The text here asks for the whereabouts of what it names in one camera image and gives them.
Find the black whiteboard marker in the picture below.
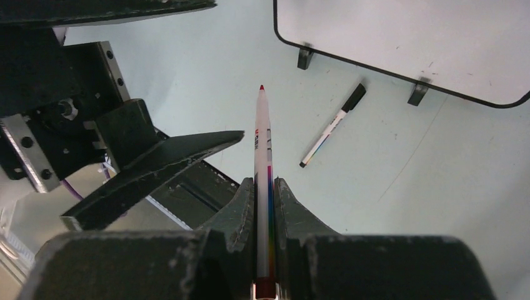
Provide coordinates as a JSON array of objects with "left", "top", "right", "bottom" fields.
[{"left": 299, "top": 83, "right": 366, "bottom": 168}]

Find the red whiteboard marker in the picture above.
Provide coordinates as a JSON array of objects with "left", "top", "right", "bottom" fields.
[{"left": 254, "top": 86, "right": 277, "bottom": 299}]

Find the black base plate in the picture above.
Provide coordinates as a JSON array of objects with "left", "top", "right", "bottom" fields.
[{"left": 148, "top": 161, "right": 239, "bottom": 229}]

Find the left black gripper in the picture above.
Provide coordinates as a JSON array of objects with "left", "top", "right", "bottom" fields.
[{"left": 1, "top": 0, "right": 244, "bottom": 231}]

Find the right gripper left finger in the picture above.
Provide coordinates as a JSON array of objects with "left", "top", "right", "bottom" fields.
[{"left": 18, "top": 178, "right": 254, "bottom": 299}]

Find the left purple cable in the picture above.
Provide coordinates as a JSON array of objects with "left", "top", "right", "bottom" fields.
[{"left": 59, "top": 163, "right": 129, "bottom": 218}]

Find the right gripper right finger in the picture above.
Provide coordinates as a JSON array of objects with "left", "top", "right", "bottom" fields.
[{"left": 274, "top": 178, "right": 496, "bottom": 299}]

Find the white board black frame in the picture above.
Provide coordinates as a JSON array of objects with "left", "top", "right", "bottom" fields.
[{"left": 273, "top": 1, "right": 529, "bottom": 108}]

